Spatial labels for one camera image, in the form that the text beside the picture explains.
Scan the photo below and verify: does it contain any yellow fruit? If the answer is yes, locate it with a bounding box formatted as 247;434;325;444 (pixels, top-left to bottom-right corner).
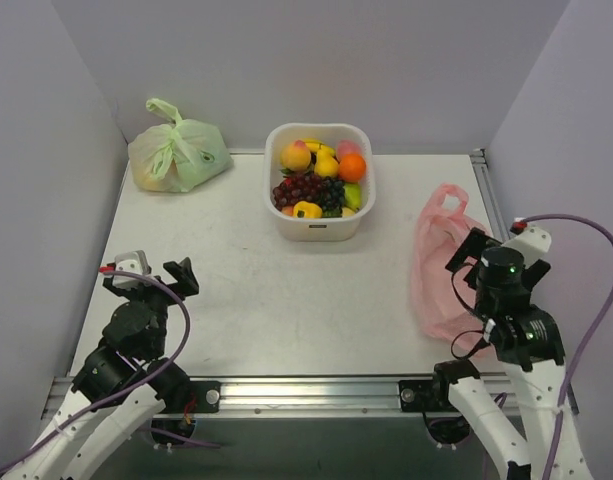
314;149;339;178

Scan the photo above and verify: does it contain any orange tangerine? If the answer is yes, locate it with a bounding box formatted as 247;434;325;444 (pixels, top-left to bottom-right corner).
338;153;367;183

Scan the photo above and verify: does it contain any aluminium front rail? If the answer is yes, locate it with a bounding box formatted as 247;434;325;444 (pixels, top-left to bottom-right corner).
40;375;580;421

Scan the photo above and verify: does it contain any yellow bell pepper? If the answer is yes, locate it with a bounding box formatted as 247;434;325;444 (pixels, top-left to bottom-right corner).
292;201;323;219

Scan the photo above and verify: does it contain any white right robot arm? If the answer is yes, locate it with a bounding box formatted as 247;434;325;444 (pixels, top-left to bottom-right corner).
429;224;592;479

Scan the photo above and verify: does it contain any white plastic fruit basket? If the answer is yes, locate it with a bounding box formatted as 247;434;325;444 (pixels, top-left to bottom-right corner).
263;123;376;242

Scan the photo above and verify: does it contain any aluminium right side rail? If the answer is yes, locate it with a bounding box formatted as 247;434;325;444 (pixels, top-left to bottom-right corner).
469;149;510;241

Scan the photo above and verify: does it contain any pink plastic bag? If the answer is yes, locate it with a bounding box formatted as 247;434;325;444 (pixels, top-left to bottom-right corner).
410;184;484;355

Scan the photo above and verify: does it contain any yellow banana bunch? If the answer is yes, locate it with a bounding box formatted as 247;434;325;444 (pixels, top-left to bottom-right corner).
302;139;336;157

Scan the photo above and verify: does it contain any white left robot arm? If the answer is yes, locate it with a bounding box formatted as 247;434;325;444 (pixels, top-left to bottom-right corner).
0;251;200;479

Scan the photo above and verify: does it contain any dark blue grape bunch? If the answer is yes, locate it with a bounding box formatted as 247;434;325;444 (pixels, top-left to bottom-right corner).
317;177;345;217

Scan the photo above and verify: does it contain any red grape bunch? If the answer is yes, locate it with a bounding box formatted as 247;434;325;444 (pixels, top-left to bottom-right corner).
271;173;323;210

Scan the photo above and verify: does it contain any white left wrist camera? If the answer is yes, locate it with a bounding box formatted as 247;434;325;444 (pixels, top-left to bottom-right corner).
99;250;151;291

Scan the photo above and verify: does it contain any orange fruit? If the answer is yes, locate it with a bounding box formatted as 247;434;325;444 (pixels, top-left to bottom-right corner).
280;140;311;172

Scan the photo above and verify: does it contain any aluminium rail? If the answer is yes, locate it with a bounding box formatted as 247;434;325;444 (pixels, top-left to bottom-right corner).
40;375;580;421
469;149;510;241

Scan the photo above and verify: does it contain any green knotted plastic bag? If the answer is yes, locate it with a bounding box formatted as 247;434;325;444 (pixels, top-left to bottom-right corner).
128;98;234;193

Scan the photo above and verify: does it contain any green pear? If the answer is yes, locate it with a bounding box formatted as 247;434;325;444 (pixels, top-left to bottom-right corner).
344;183;362;211

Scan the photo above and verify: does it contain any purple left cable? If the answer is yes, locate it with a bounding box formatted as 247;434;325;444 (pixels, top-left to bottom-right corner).
0;270;192;480

